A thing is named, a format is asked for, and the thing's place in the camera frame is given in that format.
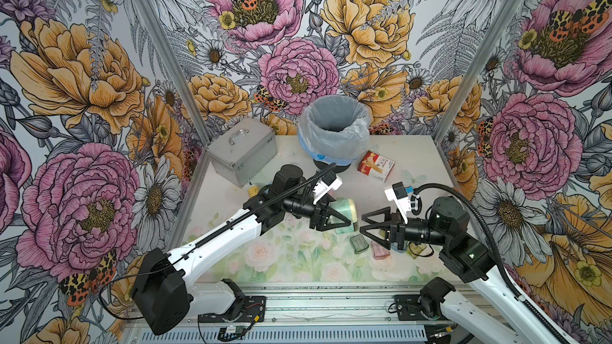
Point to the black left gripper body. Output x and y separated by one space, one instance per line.
315 218

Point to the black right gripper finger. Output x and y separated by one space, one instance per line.
378 234
377 216

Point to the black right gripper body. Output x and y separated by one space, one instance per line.
399 229

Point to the pink transparent shavings tray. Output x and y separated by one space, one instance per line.
378 252

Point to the mint green pencil sharpener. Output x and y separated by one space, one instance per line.
348 209

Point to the grey green shavings tray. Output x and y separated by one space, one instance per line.
359 244

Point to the yellow pencil sharpener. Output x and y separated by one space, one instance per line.
253 191

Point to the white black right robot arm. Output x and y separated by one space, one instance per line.
473 263

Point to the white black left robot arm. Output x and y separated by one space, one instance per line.
165 289

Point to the floral table mat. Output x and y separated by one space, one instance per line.
293 253

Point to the red white cardboard box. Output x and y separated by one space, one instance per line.
375 166

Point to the black bin with plastic liner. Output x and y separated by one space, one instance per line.
335 130

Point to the silver metal case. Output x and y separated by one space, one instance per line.
240 153

